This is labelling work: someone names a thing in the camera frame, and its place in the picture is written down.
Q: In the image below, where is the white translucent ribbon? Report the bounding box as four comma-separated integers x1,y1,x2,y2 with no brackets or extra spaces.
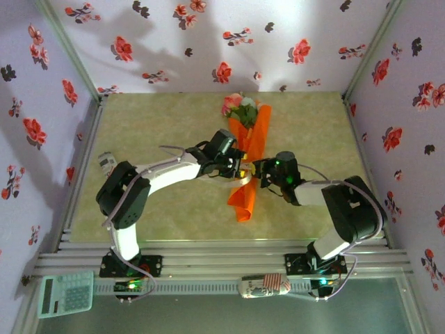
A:
207,161,254,189

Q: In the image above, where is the striped printed pouch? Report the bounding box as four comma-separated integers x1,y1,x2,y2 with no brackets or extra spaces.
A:
238,273,292,299

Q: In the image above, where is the small grey white device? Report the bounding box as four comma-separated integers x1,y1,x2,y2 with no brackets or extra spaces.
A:
97,151,116,177

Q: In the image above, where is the right controller circuit board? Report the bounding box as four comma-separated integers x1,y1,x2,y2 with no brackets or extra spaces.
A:
309,276,340,292

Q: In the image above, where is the controller circuit board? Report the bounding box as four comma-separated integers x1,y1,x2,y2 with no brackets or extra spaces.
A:
113,280,147,294
309,276,340,292

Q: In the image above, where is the left controller circuit board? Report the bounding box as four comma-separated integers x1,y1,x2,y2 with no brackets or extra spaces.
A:
113,280,147,294

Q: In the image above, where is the pale green calculator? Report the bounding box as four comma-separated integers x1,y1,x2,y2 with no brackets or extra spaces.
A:
36,270,95,319

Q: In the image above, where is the grey left arm cable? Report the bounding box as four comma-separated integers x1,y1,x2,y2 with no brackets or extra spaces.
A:
102,145,188,302

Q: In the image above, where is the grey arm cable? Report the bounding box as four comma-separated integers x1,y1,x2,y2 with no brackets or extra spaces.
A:
102,145,188,302
297,163,389,302

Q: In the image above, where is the aluminium side rail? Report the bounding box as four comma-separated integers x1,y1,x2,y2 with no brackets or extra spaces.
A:
54,100,105,252
343,97,396,248

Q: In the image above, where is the aluminium front rail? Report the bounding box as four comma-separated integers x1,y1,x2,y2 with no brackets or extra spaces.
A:
33,238,412,279

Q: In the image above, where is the grey right arm cable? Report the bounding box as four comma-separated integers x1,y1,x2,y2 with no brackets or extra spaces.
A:
297,163,389,302

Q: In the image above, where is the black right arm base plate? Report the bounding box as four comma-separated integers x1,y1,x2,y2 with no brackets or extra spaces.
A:
284,250,348,276

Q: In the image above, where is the slotted grey cable duct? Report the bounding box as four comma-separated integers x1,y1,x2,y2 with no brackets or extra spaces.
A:
93,278,314,296

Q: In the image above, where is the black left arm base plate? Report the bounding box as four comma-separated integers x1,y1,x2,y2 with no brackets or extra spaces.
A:
99,250,164,279

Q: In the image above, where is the aluminium corner post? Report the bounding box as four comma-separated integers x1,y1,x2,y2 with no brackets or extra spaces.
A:
342,0,408,101
34,0,104,102

